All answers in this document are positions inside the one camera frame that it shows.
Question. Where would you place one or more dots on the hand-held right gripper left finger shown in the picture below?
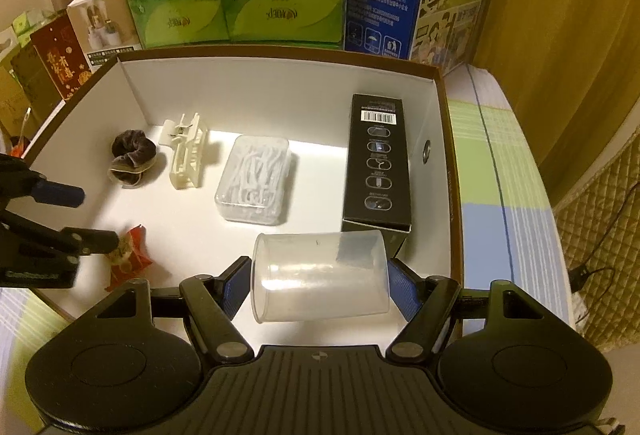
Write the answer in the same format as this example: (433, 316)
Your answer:
(237, 285)

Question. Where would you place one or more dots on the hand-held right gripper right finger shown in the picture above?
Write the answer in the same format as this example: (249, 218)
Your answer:
(400, 290)

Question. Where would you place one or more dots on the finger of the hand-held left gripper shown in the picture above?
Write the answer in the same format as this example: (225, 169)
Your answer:
(95, 241)
(60, 195)

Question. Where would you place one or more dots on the red snack packet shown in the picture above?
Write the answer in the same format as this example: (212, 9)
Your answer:
(132, 260)

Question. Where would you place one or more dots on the clear plastic cup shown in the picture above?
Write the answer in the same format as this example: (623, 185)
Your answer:
(320, 275)

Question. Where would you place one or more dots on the brown velvet scrunchie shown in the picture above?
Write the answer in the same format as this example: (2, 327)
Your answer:
(132, 147)

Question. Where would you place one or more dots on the clear floss pick box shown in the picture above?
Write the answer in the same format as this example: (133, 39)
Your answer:
(252, 180)

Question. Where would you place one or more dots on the black product box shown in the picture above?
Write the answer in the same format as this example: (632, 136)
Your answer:
(380, 175)

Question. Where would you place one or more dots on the white hair claw clip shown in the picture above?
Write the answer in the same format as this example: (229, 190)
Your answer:
(187, 160)

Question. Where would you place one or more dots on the large brown cardboard box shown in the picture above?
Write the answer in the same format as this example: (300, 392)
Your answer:
(280, 105)

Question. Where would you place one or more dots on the gold cardboard box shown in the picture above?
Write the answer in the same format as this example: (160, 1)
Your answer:
(25, 85)

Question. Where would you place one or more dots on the red gift box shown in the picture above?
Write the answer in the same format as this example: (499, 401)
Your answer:
(60, 60)

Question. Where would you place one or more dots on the white product box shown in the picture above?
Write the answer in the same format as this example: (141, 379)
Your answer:
(105, 30)

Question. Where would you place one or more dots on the small green tissue packs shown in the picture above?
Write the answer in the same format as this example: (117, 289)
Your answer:
(30, 22)

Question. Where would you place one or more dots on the quilted chair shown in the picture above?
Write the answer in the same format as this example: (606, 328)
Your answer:
(605, 240)

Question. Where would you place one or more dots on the green tissue pack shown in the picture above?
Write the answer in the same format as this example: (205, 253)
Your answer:
(177, 17)
(285, 10)

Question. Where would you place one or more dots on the gold curtain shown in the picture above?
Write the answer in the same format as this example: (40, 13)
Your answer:
(565, 15)

